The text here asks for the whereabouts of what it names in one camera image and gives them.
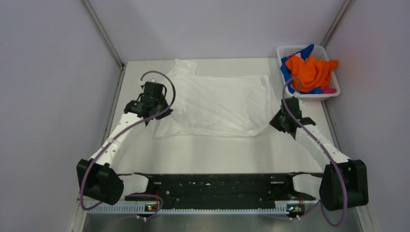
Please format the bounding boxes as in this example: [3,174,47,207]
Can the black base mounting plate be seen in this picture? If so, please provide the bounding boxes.
[125,174,315,210]

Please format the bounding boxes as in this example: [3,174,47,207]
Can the white t shirt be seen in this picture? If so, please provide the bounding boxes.
[153,59,273,138]

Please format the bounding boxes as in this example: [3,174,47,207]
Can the pink garment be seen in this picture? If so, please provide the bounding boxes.
[322,86,337,94]

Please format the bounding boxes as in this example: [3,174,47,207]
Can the white plastic laundry basket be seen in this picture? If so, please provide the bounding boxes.
[277,44,341,101]

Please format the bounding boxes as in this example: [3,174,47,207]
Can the blue t shirt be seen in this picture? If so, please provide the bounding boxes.
[277,44,323,94]

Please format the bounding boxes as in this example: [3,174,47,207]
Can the orange t shirt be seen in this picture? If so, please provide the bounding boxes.
[285,56,339,92]

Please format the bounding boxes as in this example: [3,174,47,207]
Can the grey slotted cable duct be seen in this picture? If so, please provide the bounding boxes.
[89,203,303,215]

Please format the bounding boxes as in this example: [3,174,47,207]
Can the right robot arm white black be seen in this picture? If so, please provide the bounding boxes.
[269,97,369,211]

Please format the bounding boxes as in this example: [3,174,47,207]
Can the grey aluminium corner post right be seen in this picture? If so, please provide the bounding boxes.
[321,0,355,47]

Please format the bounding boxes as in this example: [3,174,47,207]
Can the grey aluminium corner post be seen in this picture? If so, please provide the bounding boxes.
[80,0,125,70]
[321,0,355,47]

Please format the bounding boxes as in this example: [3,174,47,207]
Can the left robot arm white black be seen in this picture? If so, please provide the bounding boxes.
[76,82,172,210]

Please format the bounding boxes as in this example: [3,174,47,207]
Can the grey aluminium corner post left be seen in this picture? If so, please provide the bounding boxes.
[80,0,125,70]

